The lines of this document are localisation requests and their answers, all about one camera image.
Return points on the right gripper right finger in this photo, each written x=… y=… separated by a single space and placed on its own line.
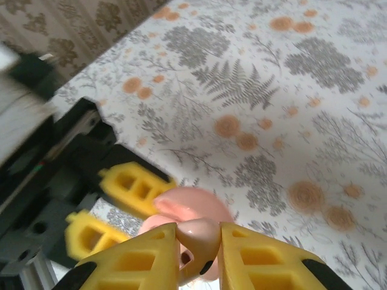
x=257 y=266

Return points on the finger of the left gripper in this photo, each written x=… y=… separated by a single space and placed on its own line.
x=110 y=179
x=74 y=232

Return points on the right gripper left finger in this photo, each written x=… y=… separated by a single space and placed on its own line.
x=136 y=266

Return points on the pink round charging case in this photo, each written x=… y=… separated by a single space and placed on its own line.
x=193 y=202

